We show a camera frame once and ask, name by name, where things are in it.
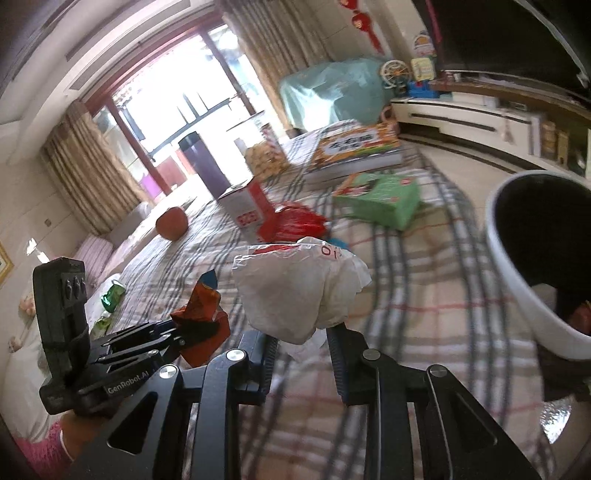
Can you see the green tissue pack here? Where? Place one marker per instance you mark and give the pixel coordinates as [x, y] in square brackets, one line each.
[378, 201]

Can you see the white plastic bag red print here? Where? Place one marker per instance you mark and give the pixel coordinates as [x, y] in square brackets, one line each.
[295, 290]

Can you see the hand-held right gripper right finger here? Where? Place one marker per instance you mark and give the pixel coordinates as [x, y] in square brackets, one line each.
[344, 369]

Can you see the green snack wrapper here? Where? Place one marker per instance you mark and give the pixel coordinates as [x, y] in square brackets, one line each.
[113, 295]

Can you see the white trash bin black liner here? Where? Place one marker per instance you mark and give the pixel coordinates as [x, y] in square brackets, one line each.
[512, 277]

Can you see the white toy ferris wheel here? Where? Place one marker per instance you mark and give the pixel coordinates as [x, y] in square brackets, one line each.
[395, 76]

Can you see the beige patterned curtain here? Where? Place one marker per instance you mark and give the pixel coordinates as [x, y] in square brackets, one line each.
[87, 175]
[277, 41]

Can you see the red and white carton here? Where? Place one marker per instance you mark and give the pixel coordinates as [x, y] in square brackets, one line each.
[247, 205]

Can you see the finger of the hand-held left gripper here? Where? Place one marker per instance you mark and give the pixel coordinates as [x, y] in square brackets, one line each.
[184, 340]
[138, 333]

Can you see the clear jar of cookies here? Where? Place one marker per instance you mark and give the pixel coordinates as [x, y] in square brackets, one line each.
[265, 154]

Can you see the person's left forearm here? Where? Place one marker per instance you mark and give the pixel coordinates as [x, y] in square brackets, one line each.
[51, 452]

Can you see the colourful wall sticker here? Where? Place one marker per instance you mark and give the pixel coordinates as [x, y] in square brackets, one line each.
[422, 44]

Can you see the white TV cabinet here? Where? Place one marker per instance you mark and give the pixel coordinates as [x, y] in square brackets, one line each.
[466, 120]

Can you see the gold picture frame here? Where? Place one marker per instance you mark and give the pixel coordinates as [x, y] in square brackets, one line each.
[5, 267]

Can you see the sliding glass balcony door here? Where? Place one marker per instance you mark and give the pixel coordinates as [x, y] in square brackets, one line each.
[175, 92]

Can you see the red hanging heart decoration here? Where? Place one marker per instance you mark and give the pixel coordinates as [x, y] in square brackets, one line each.
[362, 21]

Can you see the black television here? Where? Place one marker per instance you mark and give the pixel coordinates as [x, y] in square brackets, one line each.
[498, 32]

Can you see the purple thermos bottle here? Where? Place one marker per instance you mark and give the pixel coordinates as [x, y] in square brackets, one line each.
[203, 166]

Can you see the red apple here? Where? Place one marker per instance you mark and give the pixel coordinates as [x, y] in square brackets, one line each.
[171, 224]

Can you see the striped covered sofa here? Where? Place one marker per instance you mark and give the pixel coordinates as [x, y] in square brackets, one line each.
[27, 360]

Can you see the orange snack bag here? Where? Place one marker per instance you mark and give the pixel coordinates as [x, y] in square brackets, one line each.
[203, 304]

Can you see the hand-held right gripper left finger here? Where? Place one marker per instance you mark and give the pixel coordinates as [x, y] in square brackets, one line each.
[261, 364]

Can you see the orange snack box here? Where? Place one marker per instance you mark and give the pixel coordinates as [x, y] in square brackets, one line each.
[355, 147]

